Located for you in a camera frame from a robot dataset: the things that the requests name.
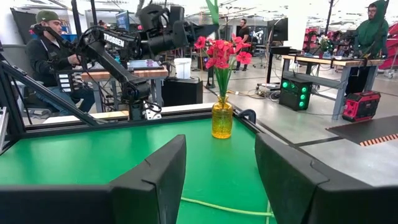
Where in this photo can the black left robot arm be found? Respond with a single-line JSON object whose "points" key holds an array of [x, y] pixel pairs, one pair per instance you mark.
{"points": [[113, 40]]}

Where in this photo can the black hazard-striped floor mat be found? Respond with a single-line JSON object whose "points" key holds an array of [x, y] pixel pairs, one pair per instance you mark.
{"points": [[363, 129]]}

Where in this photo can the green table mat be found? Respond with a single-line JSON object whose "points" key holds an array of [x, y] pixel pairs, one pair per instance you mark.
{"points": [[124, 125]]}

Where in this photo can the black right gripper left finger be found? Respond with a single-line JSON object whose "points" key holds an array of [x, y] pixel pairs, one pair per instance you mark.
{"points": [[149, 193]]}

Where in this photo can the black cabinet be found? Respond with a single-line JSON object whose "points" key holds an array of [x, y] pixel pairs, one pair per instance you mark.
{"points": [[182, 93]]}

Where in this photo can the black monitor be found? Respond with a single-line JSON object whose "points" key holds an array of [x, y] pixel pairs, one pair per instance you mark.
{"points": [[278, 29]]}

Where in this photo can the red flower bunch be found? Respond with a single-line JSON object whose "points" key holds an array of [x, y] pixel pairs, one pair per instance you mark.
{"points": [[222, 62]]}

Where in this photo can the blue-lit monitor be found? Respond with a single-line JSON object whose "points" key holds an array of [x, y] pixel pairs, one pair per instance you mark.
{"points": [[122, 21]]}

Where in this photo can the black diagonal frame strut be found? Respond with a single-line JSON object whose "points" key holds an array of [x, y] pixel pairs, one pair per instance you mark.
{"points": [[46, 93]]}

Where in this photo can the black panel white labels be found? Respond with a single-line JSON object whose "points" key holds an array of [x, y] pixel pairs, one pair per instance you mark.
{"points": [[64, 82]]}

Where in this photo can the person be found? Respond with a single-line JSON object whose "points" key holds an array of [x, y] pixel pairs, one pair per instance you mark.
{"points": [[244, 32], [371, 31], [46, 56]]}

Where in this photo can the white bucket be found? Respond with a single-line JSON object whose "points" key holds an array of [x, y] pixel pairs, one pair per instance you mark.
{"points": [[183, 68]]}

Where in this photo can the distant black robot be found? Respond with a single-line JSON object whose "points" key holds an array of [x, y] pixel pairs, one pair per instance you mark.
{"points": [[325, 45]]}

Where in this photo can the black corner clamp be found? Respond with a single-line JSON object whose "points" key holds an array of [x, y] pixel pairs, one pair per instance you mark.
{"points": [[250, 112]]}

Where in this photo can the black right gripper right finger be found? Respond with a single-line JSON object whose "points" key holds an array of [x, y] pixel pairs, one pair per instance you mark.
{"points": [[295, 193]]}

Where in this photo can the yellow glass vase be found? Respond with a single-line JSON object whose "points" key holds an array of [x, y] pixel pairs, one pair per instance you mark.
{"points": [[222, 121]]}

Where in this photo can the grey wood-topped workbench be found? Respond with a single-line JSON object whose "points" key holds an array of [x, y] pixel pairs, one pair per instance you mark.
{"points": [[326, 61]]}

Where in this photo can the white tulip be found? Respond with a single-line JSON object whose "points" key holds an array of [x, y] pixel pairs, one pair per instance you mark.
{"points": [[224, 209]]}

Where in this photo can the wooden side table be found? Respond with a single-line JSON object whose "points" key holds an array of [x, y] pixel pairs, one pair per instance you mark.
{"points": [[149, 74]]}

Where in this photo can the red black toolbox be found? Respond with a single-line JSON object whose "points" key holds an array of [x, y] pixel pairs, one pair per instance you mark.
{"points": [[360, 107]]}

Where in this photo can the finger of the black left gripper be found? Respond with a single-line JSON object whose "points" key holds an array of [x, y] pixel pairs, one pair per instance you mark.
{"points": [[206, 31]]}

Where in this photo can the black computer tower green lights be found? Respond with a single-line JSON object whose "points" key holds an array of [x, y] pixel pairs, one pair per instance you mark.
{"points": [[292, 96]]}

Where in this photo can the red bin shelf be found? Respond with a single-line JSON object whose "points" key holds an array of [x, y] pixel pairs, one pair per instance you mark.
{"points": [[392, 46]]}

